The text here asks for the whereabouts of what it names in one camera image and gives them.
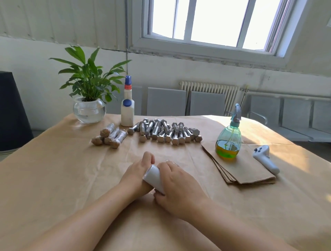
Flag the person's right hand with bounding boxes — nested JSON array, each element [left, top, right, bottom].
[[153, 160, 212, 222]]

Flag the person's left hand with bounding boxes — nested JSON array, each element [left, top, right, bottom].
[[118, 151, 156, 200]]

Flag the white cling film roll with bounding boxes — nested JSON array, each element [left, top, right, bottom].
[[143, 164, 166, 195]]

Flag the pile of steel bolts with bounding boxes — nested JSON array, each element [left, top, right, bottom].
[[127, 118, 203, 146]]

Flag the stack of brown paper sheets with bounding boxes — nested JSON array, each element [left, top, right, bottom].
[[201, 142, 277, 185]]

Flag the green spray bottle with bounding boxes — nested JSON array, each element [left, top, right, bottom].
[[215, 103, 243, 161]]

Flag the person's right forearm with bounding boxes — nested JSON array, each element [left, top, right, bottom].
[[191, 202, 301, 251]]

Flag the person's left forearm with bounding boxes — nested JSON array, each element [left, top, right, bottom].
[[26, 183, 140, 251]]

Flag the white glue bottle blue cap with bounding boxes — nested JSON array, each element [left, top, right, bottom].
[[120, 75, 135, 127]]

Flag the grey chair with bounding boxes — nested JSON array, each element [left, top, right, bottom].
[[247, 95, 282, 126], [189, 91, 227, 117], [108, 85, 144, 116], [146, 87, 188, 117], [280, 97, 331, 143]]

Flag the round glass vase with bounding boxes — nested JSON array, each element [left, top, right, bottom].
[[72, 98, 107, 124]]

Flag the large brown paper table cover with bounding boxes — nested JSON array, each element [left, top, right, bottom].
[[0, 113, 331, 251]]

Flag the white handheld controller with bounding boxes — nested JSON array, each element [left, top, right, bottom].
[[253, 145, 281, 175]]

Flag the white radiator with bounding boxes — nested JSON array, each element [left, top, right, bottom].
[[179, 81, 240, 116]]

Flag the green leafy plant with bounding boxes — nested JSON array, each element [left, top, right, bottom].
[[50, 46, 132, 103]]

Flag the black trash bin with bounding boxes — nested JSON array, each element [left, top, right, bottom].
[[0, 71, 34, 152]]

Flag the white framed window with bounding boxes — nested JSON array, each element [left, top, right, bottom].
[[128, 0, 306, 69]]

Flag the white vertical blind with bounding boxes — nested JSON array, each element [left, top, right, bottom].
[[0, 0, 131, 51]]

